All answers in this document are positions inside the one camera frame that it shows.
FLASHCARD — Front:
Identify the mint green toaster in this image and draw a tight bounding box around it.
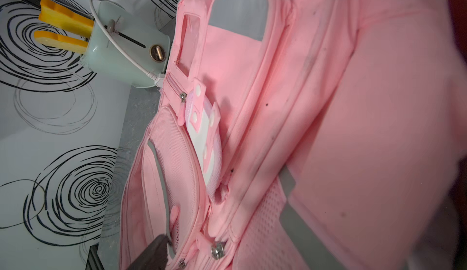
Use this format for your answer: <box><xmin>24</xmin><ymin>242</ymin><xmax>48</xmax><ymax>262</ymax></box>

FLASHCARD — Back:
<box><xmin>80</xmin><ymin>0</ymin><xmax>171</xmax><ymax>88</ymax></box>

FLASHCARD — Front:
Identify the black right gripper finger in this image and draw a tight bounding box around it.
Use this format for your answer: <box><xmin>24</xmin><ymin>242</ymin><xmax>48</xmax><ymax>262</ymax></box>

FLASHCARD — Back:
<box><xmin>127</xmin><ymin>235</ymin><xmax>171</xmax><ymax>270</ymax></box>

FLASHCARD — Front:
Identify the toast slice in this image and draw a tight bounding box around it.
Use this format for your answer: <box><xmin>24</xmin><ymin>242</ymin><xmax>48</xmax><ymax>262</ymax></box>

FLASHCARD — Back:
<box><xmin>34</xmin><ymin>30</ymin><xmax>88</xmax><ymax>54</ymax></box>
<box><xmin>38</xmin><ymin>0</ymin><xmax>94</xmax><ymax>39</ymax></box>

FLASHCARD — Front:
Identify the pink backpack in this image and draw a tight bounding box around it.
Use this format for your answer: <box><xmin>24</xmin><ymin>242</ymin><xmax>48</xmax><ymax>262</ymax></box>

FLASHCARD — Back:
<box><xmin>119</xmin><ymin>0</ymin><xmax>467</xmax><ymax>270</ymax></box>

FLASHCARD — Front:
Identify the rear toast slice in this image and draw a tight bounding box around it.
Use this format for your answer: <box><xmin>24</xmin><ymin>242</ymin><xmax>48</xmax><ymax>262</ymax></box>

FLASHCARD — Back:
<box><xmin>38</xmin><ymin>0</ymin><xmax>94</xmax><ymax>39</ymax></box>

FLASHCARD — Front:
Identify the front toast slice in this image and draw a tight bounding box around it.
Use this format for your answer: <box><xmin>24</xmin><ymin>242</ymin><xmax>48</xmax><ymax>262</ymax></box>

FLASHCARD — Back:
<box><xmin>34</xmin><ymin>30</ymin><xmax>88</xmax><ymax>54</ymax></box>

